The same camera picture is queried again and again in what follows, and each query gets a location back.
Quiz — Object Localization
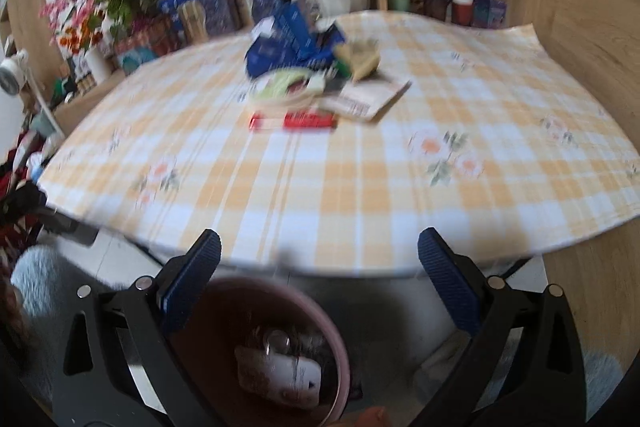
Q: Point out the row of small bottles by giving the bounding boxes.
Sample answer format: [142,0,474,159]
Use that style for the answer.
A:
[65,57,98,95]

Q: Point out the blue packet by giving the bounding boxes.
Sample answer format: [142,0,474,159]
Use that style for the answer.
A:
[244,2,347,76]

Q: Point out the purple small box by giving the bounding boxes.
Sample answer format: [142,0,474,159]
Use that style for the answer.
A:
[472,0,508,30]

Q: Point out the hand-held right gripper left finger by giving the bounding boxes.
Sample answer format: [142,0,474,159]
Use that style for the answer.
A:
[52,229,223,427]

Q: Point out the red white patterned cloth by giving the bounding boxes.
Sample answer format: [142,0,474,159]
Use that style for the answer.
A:
[0,129,51,258]

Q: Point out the tan paper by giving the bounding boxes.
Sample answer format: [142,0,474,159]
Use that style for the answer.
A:
[334,38,382,82]

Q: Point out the wooden wall shelf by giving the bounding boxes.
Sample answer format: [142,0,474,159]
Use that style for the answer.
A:
[0,0,56,98]

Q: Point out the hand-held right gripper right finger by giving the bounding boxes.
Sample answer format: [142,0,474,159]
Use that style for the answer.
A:
[417,228,587,427]

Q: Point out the person's right hand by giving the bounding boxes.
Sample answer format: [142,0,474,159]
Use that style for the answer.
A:
[342,408,390,427]

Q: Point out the pale green round packet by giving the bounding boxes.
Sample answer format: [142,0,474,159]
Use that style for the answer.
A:
[250,69,328,105]

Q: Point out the checked floral tablecloth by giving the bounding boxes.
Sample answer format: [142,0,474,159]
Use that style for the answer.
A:
[37,9,640,278]

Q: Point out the orange flowers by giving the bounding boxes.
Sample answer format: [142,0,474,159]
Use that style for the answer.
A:
[57,14,106,55]

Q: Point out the patterned flower basket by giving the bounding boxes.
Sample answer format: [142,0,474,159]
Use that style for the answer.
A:
[114,17,183,75]

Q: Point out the blue box with badge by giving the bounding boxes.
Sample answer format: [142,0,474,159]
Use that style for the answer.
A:
[290,0,321,28]

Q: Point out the red slim packet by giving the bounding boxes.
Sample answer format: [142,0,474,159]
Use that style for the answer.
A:
[249,111,337,134]

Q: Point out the light blue fluffy garment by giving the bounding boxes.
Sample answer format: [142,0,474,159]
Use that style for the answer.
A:
[10,244,623,413]

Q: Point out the brown round bin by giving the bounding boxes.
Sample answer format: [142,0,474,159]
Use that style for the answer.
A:
[167,277,351,427]

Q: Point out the white ribbed vase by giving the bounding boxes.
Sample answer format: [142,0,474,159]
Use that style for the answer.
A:
[82,44,113,82]

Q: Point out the red cup white rim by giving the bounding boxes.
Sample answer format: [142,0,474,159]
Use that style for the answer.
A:
[450,0,475,26]

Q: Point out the white fan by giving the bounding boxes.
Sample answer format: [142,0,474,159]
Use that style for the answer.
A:
[0,49,66,138]

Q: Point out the dark glass cup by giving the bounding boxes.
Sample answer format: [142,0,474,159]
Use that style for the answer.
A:
[425,0,451,22]

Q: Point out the wooden sideboard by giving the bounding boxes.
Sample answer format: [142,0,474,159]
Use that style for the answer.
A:
[50,69,128,135]

